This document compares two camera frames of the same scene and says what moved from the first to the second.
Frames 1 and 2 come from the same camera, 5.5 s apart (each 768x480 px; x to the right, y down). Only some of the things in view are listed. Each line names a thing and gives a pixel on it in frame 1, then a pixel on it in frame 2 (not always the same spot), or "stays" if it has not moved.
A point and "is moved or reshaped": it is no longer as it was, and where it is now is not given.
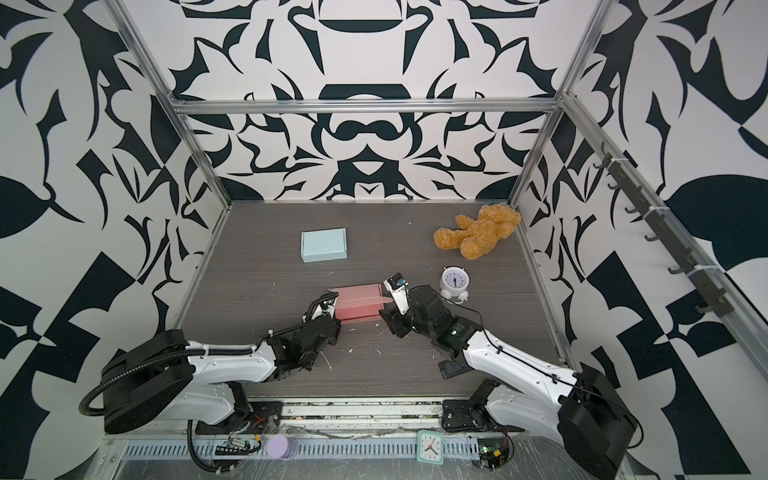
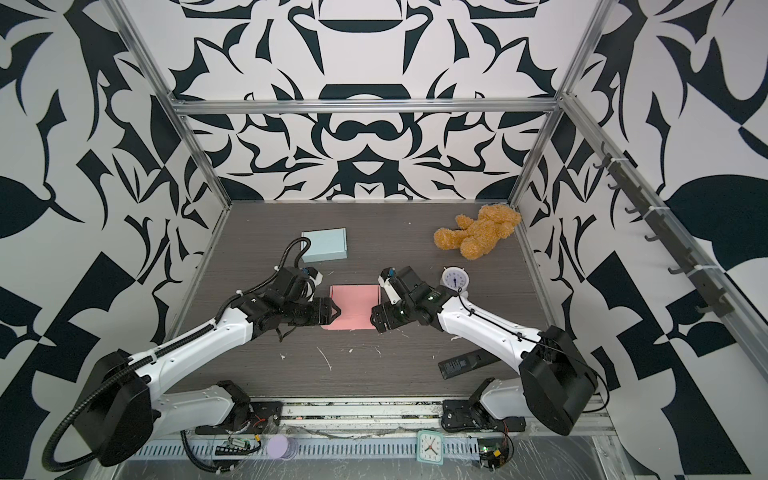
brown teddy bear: (476, 238) stays
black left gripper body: (336, 331) -> (298, 315)
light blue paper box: (324, 244) stays
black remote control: (452, 368) stays
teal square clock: (430, 447) stays
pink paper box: (360, 301) is moved or reshaped
